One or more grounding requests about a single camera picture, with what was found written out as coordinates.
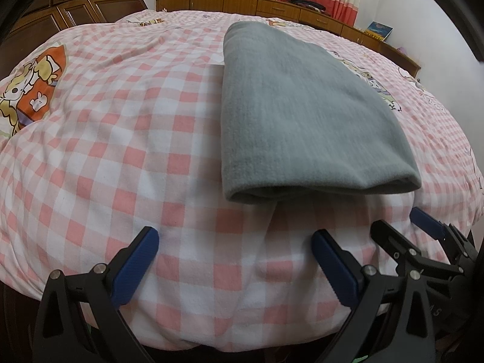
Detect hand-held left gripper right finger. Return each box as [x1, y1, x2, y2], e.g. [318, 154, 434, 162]
[311, 230, 435, 363]

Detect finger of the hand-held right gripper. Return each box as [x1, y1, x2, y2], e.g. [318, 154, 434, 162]
[370, 219, 466, 275]
[409, 207, 477, 260]

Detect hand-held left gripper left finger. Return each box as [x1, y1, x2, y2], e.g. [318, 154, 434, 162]
[32, 226, 160, 363]

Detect grey pants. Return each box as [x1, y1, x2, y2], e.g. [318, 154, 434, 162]
[219, 21, 422, 205]

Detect pink checked printed blanket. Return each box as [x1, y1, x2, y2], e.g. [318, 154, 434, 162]
[0, 8, 484, 352]

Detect blue book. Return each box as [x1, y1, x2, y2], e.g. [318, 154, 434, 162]
[365, 21, 394, 42]

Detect dark clothes pile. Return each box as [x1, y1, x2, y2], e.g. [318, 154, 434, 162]
[282, 0, 328, 11]

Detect low wooden cabinet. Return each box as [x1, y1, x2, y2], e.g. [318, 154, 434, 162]
[155, 0, 421, 78]

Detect brown wooden headboard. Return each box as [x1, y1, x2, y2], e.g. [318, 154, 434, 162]
[0, 0, 149, 57]

